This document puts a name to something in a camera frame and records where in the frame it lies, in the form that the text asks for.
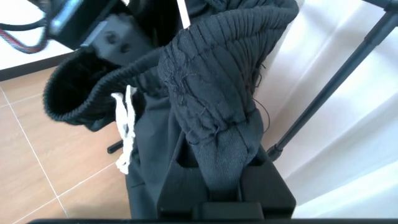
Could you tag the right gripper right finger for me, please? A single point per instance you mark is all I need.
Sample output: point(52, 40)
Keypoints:
point(267, 193)

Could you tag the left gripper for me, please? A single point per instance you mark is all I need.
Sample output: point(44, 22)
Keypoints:
point(77, 18)

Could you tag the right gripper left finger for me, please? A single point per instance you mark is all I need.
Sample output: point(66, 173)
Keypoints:
point(177, 193)

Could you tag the black garment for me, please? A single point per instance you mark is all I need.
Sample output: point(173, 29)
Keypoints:
point(211, 93)

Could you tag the beige curtain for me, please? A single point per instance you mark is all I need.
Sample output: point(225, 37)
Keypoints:
point(342, 140)

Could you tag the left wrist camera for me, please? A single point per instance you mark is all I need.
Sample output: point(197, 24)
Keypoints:
point(121, 40)

